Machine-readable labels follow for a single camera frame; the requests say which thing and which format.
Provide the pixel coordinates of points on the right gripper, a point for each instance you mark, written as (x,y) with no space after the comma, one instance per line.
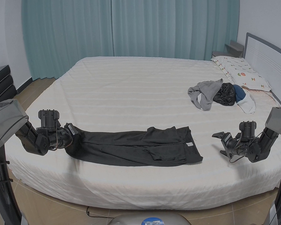
(233,146)

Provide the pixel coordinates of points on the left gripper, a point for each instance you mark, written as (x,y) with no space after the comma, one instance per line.
(63,137)

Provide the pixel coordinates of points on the black T-shirt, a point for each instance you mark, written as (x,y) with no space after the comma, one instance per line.
(131,149)

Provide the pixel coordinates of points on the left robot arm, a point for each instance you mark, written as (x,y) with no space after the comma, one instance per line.
(6,123)

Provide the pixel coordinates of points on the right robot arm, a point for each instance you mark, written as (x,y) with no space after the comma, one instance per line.
(276,121)

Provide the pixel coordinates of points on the bed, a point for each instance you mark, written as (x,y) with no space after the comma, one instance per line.
(131,90)

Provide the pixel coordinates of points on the white garment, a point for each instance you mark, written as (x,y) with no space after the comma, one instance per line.
(247,105)

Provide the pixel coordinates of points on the black patterned garment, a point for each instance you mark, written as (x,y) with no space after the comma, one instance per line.
(224,95)

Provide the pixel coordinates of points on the dark blue garment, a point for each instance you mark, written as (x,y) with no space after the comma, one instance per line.
(239,94)

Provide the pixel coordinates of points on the grey garment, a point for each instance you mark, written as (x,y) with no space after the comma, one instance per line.
(206,91)

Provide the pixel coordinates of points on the white printed pillow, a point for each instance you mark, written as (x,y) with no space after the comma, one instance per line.
(242,71)

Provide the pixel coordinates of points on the black chest of drawers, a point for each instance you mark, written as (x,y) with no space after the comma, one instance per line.
(0,85)

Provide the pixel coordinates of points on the grey bedside table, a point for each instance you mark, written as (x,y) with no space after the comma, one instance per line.
(232,49)

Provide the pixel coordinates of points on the blue-green curtain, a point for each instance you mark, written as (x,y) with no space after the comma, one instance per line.
(173,20)
(67,31)

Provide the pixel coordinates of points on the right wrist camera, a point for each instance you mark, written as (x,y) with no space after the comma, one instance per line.
(236,136)

